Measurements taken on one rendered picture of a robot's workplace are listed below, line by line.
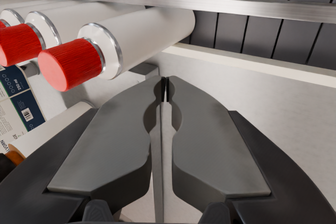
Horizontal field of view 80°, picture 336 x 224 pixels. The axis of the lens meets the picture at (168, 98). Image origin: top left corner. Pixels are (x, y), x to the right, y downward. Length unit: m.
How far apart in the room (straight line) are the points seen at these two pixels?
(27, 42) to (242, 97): 0.32
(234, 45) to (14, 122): 0.62
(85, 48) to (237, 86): 0.27
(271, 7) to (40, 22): 0.21
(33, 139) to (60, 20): 0.32
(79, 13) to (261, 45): 0.22
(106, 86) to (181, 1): 0.32
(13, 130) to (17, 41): 0.52
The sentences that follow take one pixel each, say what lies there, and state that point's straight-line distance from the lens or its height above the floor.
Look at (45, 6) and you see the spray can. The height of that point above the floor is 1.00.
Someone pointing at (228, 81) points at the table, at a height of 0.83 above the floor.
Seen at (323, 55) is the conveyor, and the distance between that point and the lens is 0.29.
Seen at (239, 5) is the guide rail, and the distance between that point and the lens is 0.20.
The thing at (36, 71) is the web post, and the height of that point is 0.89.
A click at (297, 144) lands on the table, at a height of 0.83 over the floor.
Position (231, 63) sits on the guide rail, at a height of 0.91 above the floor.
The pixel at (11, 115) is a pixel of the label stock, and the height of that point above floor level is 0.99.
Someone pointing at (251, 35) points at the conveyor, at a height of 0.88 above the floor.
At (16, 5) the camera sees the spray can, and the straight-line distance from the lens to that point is 0.36.
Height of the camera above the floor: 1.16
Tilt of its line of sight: 46 degrees down
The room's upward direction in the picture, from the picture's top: 133 degrees counter-clockwise
